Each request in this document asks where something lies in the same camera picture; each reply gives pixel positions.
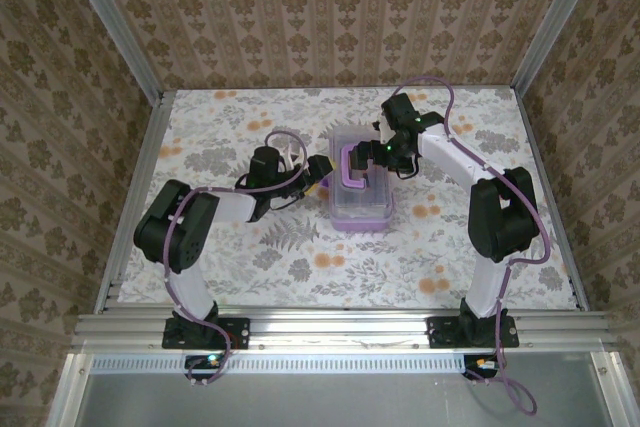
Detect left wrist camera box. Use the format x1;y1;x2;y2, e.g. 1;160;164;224
284;143;304;171

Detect white slotted cable duct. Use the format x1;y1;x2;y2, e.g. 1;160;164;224
89;352;470;375

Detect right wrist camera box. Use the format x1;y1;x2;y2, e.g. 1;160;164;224
372;116;397;146

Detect aluminium table side rail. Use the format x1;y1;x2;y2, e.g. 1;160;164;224
93;91;174;313
514;89;592;312

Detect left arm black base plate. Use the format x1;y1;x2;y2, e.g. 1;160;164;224
163;318;251;351

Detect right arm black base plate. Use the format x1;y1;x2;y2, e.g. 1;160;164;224
427;315;520;350

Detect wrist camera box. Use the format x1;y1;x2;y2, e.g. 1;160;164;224
372;116;397;146
284;143;304;171

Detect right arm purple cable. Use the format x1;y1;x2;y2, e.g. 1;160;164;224
391;75;554;417

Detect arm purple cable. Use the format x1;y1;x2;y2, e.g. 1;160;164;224
391;75;554;417
162;130;312;388

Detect small green-lit circuit board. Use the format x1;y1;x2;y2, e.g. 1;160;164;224
184;352;226;382

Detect grey metal panel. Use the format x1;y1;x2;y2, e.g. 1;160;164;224
47;351;640;427

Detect purple clear-lid plastic toolbox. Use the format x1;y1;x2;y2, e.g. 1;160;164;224
327;127;397;235

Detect aluminium mounting rail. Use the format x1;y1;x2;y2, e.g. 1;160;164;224
69;309;617;354

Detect aluminium frame post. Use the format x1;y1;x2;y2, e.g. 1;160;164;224
511;0;610;93
56;0;166;101

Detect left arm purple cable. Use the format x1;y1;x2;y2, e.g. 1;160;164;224
162;130;312;388

